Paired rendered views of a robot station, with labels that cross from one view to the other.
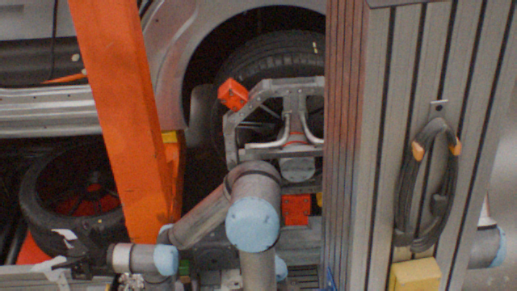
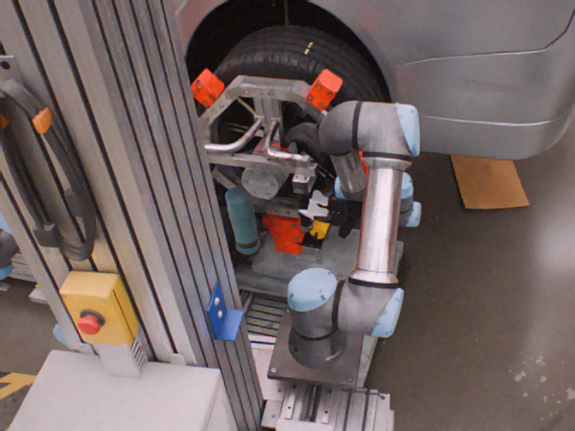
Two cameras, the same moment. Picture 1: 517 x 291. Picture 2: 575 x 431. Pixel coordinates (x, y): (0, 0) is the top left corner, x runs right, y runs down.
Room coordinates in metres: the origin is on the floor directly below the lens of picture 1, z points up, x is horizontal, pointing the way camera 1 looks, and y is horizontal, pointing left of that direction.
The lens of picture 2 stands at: (0.22, -0.89, 2.22)
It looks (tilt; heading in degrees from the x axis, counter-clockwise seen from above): 41 degrees down; 24
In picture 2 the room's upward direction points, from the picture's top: 8 degrees counter-clockwise
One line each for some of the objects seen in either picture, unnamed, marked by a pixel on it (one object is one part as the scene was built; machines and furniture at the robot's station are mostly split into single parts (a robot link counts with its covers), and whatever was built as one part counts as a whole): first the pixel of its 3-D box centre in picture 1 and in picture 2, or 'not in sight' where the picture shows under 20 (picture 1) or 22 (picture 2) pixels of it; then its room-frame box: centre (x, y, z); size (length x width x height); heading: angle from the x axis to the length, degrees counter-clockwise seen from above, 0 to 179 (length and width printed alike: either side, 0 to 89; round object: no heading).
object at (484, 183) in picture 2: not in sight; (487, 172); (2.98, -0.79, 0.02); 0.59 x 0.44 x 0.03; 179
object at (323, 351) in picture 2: not in sight; (316, 331); (1.21, -0.49, 0.87); 0.15 x 0.15 x 0.10
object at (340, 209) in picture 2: not in sight; (348, 205); (1.69, -0.44, 0.86); 0.12 x 0.08 x 0.09; 93
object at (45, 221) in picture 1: (96, 196); not in sight; (2.15, 0.77, 0.39); 0.66 x 0.66 x 0.24
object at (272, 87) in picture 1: (294, 139); (277, 151); (1.92, -0.14, 0.85); 0.54 x 0.07 x 0.54; 89
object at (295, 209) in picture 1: (295, 199); (292, 222); (1.96, -0.14, 0.48); 0.16 x 0.12 x 0.17; 179
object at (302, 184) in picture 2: not in sight; (305, 178); (1.71, -0.31, 0.93); 0.09 x 0.05 x 0.05; 179
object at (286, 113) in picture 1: (268, 124); (228, 125); (1.80, -0.04, 1.03); 0.19 x 0.18 x 0.11; 179
